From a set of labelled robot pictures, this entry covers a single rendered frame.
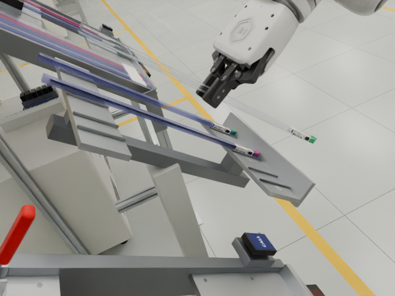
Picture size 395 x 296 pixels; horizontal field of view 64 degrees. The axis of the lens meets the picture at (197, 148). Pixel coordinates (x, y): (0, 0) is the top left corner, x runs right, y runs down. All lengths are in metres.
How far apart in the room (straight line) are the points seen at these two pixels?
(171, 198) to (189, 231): 0.14
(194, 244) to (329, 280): 0.71
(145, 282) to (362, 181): 1.44
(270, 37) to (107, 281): 0.38
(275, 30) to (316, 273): 1.12
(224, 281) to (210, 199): 1.19
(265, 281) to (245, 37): 0.38
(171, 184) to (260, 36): 0.36
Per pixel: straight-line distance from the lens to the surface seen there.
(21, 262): 0.40
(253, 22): 0.50
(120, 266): 0.42
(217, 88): 0.49
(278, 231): 1.53
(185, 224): 0.79
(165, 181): 0.68
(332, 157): 1.87
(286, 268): 0.61
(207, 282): 0.49
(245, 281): 0.54
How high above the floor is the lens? 1.27
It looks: 39 degrees down
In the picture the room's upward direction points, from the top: 15 degrees counter-clockwise
